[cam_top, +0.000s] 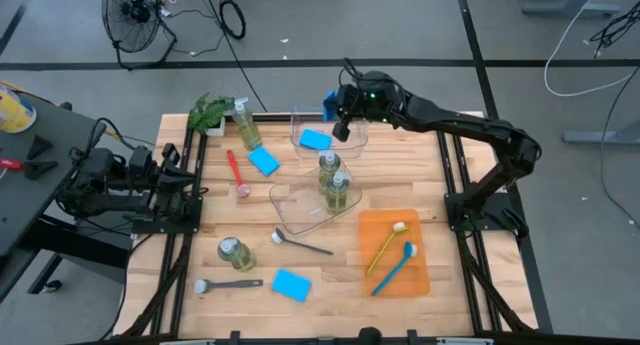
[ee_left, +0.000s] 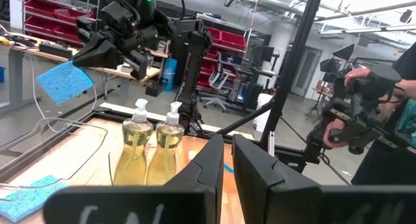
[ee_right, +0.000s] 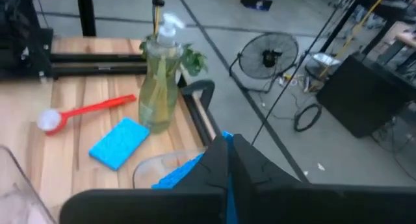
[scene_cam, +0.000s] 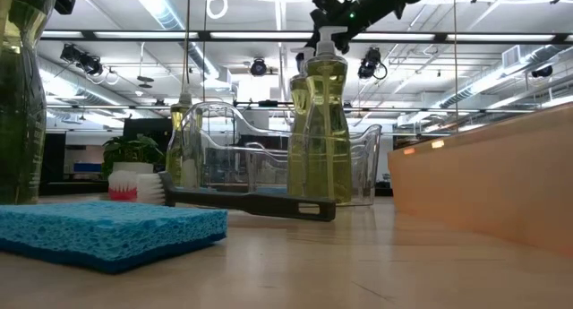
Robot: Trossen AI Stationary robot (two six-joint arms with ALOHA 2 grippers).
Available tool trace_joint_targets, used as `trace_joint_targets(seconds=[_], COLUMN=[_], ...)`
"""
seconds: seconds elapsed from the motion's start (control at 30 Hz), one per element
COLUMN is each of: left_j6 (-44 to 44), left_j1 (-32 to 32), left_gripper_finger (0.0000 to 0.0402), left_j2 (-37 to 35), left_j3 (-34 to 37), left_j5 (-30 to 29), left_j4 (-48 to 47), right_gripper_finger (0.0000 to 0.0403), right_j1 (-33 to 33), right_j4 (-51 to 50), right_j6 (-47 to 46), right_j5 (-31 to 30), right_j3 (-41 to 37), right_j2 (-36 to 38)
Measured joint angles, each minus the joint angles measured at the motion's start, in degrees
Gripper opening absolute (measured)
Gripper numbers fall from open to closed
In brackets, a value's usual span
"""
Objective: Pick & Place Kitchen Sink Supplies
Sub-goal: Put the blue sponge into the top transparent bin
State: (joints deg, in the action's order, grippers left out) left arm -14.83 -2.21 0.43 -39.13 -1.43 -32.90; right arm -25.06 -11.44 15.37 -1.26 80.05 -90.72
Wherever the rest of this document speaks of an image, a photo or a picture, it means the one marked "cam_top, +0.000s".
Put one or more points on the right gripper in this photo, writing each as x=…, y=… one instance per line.
x=372, y=97

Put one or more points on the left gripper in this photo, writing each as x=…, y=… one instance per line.
x=147, y=170

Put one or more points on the blue sponge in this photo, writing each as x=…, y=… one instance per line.
x=291, y=285
x=315, y=139
x=330, y=107
x=263, y=161

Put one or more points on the red dish brush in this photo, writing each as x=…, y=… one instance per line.
x=235, y=170

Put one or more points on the clear yellow soap pump bottle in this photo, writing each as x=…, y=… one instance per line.
x=248, y=130
x=328, y=172
x=337, y=197

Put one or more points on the green bottle front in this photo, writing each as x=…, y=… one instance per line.
x=240, y=257

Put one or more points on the grey dish brush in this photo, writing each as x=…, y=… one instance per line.
x=235, y=284

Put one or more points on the green dish brush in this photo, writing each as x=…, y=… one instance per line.
x=399, y=229

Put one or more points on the blue dish brush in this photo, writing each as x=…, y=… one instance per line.
x=409, y=250

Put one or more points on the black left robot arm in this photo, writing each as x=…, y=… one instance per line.
x=100, y=195

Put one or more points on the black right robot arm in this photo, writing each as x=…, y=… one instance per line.
x=475, y=127

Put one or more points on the clear plastic bin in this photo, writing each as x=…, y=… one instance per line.
x=300, y=205
x=357, y=140

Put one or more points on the green plant white pot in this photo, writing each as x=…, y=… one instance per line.
x=207, y=112

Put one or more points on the small black dish brush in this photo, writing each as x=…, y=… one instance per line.
x=279, y=235

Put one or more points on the black plastic part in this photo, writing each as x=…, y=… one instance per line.
x=37, y=149
x=40, y=169

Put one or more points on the dark grey side table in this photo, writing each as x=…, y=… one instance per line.
x=30, y=205

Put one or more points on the black floor fan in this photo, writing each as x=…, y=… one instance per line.
x=131, y=15

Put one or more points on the white light strip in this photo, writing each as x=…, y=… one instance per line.
x=185, y=342

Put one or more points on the yellow canister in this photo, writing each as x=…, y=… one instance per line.
x=15, y=115

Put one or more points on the orange silicone mat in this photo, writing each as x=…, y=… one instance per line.
x=415, y=280

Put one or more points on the person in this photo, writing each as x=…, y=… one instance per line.
x=370, y=336

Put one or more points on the grey desk leg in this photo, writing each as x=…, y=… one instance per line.
x=595, y=136
x=570, y=8

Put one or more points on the black frame bracket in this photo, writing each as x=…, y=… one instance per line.
x=235, y=337
x=412, y=337

